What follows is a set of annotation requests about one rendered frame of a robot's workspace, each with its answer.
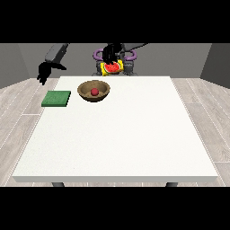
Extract yellow cup with melon print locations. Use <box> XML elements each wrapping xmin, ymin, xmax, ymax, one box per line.
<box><xmin>100</xmin><ymin>59</ymin><xmax>125</xmax><ymax>76</ymax></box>

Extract green square pad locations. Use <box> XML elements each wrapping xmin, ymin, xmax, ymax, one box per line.
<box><xmin>40</xmin><ymin>90</ymin><xmax>72</xmax><ymax>108</ymax></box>

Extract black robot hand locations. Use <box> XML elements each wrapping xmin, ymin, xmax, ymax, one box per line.
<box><xmin>102</xmin><ymin>43</ymin><xmax>123</xmax><ymax>66</ymax></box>
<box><xmin>36</xmin><ymin>61</ymin><xmax>67</xmax><ymax>86</ymax></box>

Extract brown wooden bowl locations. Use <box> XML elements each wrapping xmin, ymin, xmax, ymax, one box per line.
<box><xmin>76</xmin><ymin>79</ymin><xmax>111</xmax><ymax>103</ymax></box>

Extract grey robot trunk purple rings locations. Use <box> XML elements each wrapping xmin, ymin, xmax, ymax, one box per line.
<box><xmin>92</xmin><ymin>48</ymin><xmax>139</xmax><ymax>77</ymax></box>

